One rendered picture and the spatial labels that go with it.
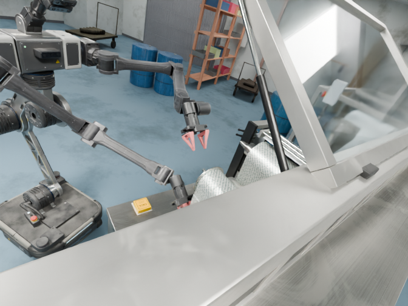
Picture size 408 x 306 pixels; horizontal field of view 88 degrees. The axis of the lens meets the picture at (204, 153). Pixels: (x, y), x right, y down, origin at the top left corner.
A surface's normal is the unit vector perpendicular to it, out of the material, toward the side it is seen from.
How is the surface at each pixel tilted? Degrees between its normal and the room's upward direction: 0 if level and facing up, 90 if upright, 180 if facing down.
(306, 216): 0
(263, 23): 90
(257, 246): 0
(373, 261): 0
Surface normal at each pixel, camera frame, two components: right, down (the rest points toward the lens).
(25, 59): 0.87, 0.44
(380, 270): 0.26, -0.80
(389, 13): -0.42, 0.42
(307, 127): -0.79, 0.15
